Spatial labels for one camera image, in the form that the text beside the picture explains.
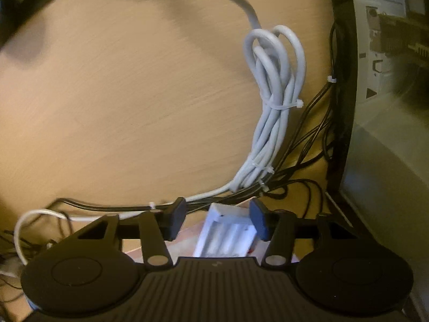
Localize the white battery charger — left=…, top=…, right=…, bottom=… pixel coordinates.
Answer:
left=193, top=201, right=268, bottom=261

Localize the pink cardboard box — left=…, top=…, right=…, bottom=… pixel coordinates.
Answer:
left=124, top=220, right=303, bottom=264

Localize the glass panel computer case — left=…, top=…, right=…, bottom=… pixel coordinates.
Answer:
left=327, top=0, right=428, bottom=321

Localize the black cable bundle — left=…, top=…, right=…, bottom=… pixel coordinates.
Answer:
left=0, top=20, right=346, bottom=276

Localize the white coiled cable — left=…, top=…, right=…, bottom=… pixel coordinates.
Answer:
left=13, top=0, right=307, bottom=265

